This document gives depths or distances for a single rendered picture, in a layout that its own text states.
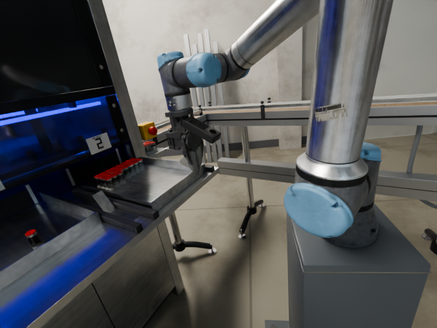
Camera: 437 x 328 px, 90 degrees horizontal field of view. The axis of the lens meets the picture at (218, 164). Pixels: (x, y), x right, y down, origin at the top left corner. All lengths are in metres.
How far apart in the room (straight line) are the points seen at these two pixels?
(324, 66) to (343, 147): 0.12
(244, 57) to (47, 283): 0.65
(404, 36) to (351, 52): 3.45
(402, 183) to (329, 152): 1.17
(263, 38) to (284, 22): 0.06
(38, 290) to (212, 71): 0.57
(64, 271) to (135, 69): 3.37
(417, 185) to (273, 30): 1.21
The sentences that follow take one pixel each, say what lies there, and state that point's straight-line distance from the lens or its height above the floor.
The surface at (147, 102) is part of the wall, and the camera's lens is 3.73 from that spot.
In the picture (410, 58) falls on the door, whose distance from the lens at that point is 3.87.
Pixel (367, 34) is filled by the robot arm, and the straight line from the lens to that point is 0.36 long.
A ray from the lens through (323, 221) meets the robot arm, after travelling 0.43.
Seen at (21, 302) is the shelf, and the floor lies 0.88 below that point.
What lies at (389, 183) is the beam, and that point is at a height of 0.51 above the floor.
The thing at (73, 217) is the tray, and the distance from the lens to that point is 0.77.
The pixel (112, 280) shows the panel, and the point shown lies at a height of 0.46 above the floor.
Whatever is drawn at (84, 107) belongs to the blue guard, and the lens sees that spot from 0.93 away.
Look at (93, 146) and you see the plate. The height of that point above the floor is 1.02.
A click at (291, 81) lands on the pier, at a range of 3.24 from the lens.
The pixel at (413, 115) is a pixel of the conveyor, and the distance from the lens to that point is 1.40.
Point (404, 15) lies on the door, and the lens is 3.81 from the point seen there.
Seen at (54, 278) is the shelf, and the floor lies 0.88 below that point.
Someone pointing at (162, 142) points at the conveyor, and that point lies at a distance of 1.30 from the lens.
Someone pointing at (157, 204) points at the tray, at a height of 0.90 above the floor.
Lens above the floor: 1.21
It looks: 23 degrees down
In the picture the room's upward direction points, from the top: 9 degrees counter-clockwise
